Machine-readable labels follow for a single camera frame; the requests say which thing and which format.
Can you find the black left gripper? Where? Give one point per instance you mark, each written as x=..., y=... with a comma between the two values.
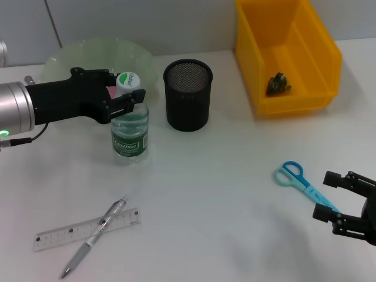
x=67, y=100

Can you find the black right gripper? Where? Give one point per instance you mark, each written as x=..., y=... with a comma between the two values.
x=370, y=217

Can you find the silver retractable pen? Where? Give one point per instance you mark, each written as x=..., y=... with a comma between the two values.
x=88, y=241

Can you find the blue and teal scissors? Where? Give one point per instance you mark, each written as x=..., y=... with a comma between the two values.
x=293, y=177

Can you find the pink toy peach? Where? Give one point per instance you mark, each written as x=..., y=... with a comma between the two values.
x=111, y=91

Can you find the clear green-label water bottle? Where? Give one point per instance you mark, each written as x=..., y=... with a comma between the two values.
x=129, y=141

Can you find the black mesh pen holder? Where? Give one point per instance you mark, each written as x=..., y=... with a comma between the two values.
x=188, y=105

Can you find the silver plug connector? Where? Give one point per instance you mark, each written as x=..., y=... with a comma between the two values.
x=29, y=80

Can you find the yellow plastic storage bin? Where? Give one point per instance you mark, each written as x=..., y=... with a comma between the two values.
x=308, y=58

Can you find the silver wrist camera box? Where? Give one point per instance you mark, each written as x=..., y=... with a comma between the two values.
x=2, y=54

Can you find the translucent green fruit plate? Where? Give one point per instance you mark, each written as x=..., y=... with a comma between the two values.
x=88, y=53

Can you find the transparent plastic ruler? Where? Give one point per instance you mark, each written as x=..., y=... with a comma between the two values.
x=58, y=235

